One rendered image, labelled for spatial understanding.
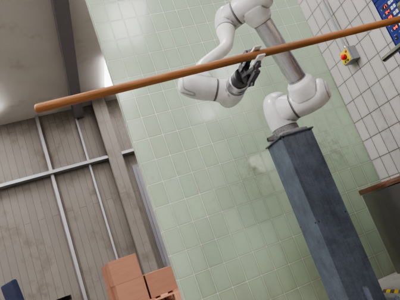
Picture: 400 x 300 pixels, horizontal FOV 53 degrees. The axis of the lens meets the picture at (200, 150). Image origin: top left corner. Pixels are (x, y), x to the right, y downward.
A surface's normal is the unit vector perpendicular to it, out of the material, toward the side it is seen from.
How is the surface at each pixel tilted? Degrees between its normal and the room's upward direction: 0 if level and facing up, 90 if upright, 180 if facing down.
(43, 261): 90
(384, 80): 90
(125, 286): 90
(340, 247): 90
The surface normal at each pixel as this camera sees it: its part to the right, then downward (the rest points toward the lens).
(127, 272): 0.28, -0.32
